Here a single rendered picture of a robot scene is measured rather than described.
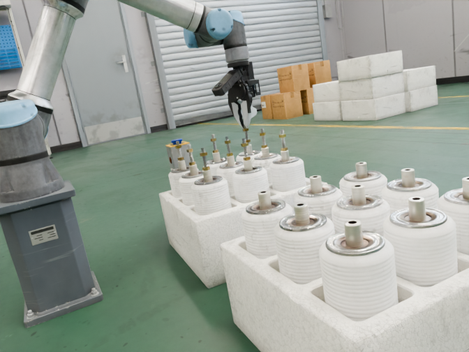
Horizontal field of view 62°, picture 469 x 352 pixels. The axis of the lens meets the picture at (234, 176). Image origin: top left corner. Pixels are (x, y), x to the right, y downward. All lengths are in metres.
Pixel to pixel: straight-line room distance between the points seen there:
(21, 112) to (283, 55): 6.34
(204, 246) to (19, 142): 0.50
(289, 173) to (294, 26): 6.40
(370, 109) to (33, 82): 2.90
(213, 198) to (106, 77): 5.15
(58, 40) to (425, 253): 1.01
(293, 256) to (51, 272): 0.66
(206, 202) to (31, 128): 0.46
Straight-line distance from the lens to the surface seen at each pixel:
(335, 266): 0.52
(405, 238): 0.59
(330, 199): 0.76
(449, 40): 6.70
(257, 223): 0.70
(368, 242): 0.55
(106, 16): 6.20
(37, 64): 1.20
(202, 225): 0.96
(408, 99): 3.90
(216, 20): 1.12
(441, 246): 0.60
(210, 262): 1.00
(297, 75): 4.84
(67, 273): 1.09
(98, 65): 6.06
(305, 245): 0.61
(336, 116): 3.92
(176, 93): 6.25
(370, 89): 3.59
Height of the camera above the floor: 0.48
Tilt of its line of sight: 13 degrees down
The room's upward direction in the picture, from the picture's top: 10 degrees counter-clockwise
